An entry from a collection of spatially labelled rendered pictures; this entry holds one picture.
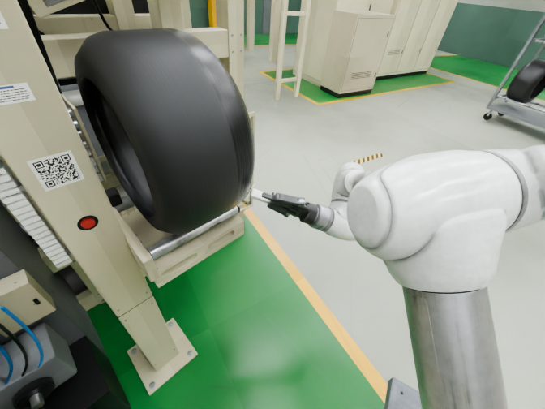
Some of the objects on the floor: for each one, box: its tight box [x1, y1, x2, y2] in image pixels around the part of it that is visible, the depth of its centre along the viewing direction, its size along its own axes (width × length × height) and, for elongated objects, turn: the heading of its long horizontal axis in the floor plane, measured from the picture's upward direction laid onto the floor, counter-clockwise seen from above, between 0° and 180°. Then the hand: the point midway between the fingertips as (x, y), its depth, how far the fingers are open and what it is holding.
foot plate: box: [127, 318, 198, 395], centre depth 138 cm, size 27×27×2 cm
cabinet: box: [320, 10, 396, 98], centre depth 462 cm, size 90×56×125 cm, turn 117°
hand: (260, 195), depth 85 cm, fingers closed
